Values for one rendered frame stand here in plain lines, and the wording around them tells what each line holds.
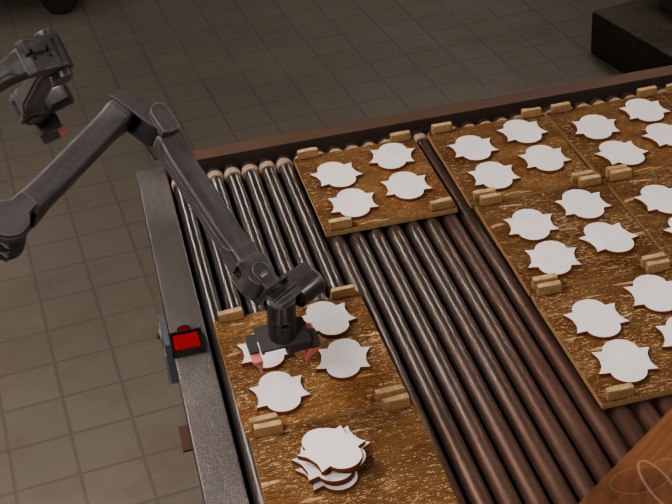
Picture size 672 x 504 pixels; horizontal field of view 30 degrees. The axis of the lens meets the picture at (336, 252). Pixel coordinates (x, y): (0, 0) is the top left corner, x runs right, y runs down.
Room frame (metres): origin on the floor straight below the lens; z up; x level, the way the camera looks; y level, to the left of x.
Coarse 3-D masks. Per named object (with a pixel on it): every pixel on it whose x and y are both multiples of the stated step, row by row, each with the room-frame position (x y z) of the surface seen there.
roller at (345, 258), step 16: (336, 240) 2.67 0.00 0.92; (336, 256) 2.62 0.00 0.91; (352, 256) 2.60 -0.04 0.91; (352, 272) 2.52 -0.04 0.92; (368, 304) 2.38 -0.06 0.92; (384, 336) 2.25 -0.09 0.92; (400, 368) 2.14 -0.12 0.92; (416, 400) 2.03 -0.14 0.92; (432, 432) 1.92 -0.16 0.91; (448, 464) 1.83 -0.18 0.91
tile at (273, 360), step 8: (240, 344) 2.24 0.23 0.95; (248, 352) 2.20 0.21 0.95; (272, 352) 2.20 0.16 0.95; (280, 352) 2.19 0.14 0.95; (248, 360) 2.18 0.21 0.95; (264, 360) 2.17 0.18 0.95; (272, 360) 2.17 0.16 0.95; (280, 360) 2.16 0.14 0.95; (256, 368) 2.16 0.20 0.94; (264, 368) 2.15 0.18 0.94; (272, 368) 2.15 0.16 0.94
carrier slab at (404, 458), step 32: (352, 416) 1.97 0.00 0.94; (384, 416) 1.96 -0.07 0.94; (416, 416) 1.95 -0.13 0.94; (256, 448) 1.90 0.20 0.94; (288, 448) 1.89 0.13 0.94; (384, 448) 1.87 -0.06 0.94; (416, 448) 1.86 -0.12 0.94; (288, 480) 1.80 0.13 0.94; (384, 480) 1.78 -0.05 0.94; (416, 480) 1.77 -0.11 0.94; (448, 480) 1.76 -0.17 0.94
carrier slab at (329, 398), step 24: (264, 312) 2.37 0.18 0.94; (360, 312) 2.33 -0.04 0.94; (216, 336) 2.31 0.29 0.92; (240, 336) 2.28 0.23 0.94; (360, 336) 2.24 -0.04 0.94; (240, 360) 2.19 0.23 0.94; (288, 360) 2.18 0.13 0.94; (312, 360) 2.17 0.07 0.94; (384, 360) 2.15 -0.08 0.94; (240, 384) 2.11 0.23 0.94; (312, 384) 2.09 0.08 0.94; (336, 384) 2.08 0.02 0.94; (360, 384) 2.07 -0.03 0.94; (384, 384) 2.06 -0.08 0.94; (240, 408) 2.03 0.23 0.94; (312, 408) 2.01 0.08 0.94; (336, 408) 2.00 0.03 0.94; (360, 408) 2.00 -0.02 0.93
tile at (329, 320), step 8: (312, 304) 2.36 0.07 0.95; (320, 304) 2.36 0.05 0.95; (328, 304) 2.36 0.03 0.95; (344, 304) 2.35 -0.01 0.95; (312, 312) 2.33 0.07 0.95; (320, 312) 2.33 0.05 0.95; (328, 312) 2.33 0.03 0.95; (336, 312) 2.32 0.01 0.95; (344, 312) 2.32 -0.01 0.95; (304, 320) 2.30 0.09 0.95; (312, 320) 2.30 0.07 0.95; (320, 320) 2.30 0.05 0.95; (328, 320) 2.30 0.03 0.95; (336, 320) 2.29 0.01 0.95; (344, 320) 2.29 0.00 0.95; (352, 320) 2.29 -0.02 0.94; (320, 328) 2.27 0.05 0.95; (328, 328) 2.26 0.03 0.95; (336, 328) 2.26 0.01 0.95; (344, 328) 2.26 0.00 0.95; (328, 336) 2.24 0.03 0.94; (336, 336) 2.24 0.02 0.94
